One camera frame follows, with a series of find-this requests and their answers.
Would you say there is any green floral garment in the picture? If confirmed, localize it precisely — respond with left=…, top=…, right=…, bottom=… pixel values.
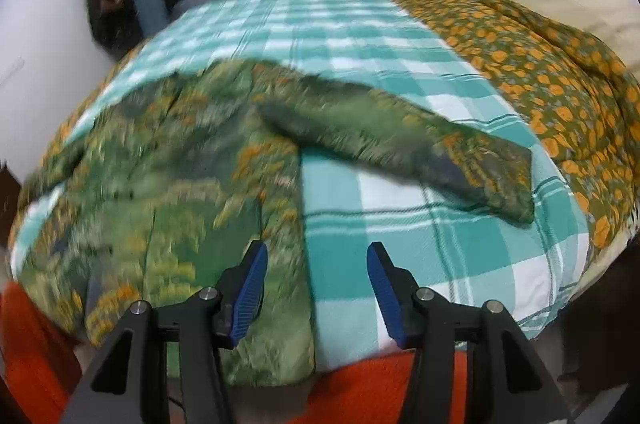
left=11, top=59, right=535, bottom=387

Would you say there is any orange red cloth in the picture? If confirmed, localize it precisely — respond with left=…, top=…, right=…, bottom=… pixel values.
left=0, top=281, right=478, bottom=424

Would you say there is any orange floral quilt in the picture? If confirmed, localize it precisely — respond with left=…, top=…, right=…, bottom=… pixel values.
left=387, top=0, right=640, bottom=265

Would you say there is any teal checked blanket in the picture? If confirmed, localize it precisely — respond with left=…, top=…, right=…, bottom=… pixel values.
left=10, top=0, right=591, bottom=372

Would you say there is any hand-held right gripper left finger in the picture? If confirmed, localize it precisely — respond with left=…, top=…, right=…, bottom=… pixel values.
left=60, top=240, right=269, bottom=424

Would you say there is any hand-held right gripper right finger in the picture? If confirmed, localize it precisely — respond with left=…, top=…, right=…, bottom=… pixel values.
left=366, top=241, right=572, bottom=424

